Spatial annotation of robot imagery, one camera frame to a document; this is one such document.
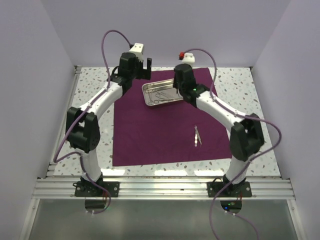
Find stainless steel instrument tray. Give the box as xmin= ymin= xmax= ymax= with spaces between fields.
xmin=141 ymin=78 xmax=183 ymax=107

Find purple surgical cloth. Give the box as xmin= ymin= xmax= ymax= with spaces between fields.
xmin=112 ymin=79 xmax=232 ymax=167

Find silver tweezers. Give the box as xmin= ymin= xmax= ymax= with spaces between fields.
xmin=194 ymin=133 xmax=198 ymax=147
xmin=194 ymin=125 xmax=202 ymax=146

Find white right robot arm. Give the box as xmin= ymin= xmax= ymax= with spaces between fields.
xmin=173 ymin=63 xmax=265 ymax=197

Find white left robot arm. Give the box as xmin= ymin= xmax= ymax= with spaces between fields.
xmin=65 ymin=52 xmax=152 ymax=197

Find steel surgical scissors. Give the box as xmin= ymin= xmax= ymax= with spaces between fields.
xmin=147 ymin=93 xmax=163 ymax=106

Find steel forceps in tray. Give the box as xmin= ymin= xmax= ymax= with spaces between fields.
xmin=159 ymin=91 xmax=180 ymax=101

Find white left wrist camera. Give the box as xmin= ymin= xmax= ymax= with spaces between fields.
xmin=129 ymin=43 xmax=144 ymax=60

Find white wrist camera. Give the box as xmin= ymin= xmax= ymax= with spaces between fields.
xmin=179 ymin=52 xmax=195 ymax=67
xmin=129 ymin=43 xmax=144 ymax=60

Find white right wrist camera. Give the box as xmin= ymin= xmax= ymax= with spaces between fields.
xmin=179 ymin=52 xmax=195 ymax=67

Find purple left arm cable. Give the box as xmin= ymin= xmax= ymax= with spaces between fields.
xmin=52 ymin=29 xmax=133 ymax=216

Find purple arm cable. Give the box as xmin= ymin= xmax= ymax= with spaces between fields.
xmin=52 ymin=29 xmax=133 ymax=216
xmin=189 ymin=48 xmax=283 ymax=240

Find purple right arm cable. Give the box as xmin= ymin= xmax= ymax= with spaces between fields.
xmin=189 ymin=48 xmax=283 ymax=240

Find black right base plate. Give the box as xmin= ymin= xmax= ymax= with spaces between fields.
xmin=206 ymin=181 xmax=253 ymax=198

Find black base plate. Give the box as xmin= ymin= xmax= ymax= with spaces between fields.
xmin=72 ymin=181 xmax=120 ymax=198
xmin=206 ymin=181 xmax=253 ymax=198

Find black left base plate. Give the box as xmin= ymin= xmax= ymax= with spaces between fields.
xmin=72 ymin=181 xmax=120 ymax=198

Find aluminium front frame rail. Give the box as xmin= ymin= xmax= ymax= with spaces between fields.
xmin=31 ymin=176 xmax=295 ymax=200

